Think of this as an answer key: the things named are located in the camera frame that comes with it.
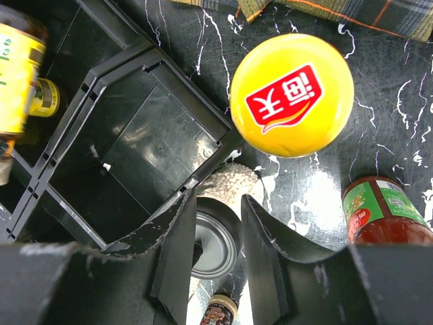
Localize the black compartment organizer tray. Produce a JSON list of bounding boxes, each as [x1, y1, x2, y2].
[[1, 1, 241, 248]]

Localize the black top grinder back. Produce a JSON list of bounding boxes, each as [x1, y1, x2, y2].
[[191, 162, 265, 304]]

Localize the black top grinder front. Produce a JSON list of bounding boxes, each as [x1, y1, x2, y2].
[[200, 295, 238, 325]]

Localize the red sauce bottle front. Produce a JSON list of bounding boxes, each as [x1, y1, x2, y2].
[[342, 176, 432, 245]]

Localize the yellow label bottle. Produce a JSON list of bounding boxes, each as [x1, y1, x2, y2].
[[28, 78, 62, 118], [1, 5, 48, 186]]

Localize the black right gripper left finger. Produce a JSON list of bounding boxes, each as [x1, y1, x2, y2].
[[1, 190, 196, 324]]

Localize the red sauce bottle yellow cap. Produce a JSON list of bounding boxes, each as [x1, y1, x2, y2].
[[230, 33, 355, 158]]

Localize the black grinder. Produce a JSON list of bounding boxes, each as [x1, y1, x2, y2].
[[200, 295, 238, 325], [191, 162, 265, 304]]

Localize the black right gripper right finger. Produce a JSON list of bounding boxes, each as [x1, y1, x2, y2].
[[242, 195, 432, 324]]

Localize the yellow plaid cloth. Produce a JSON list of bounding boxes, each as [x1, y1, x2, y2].
[[168, 0, 433, 43]]

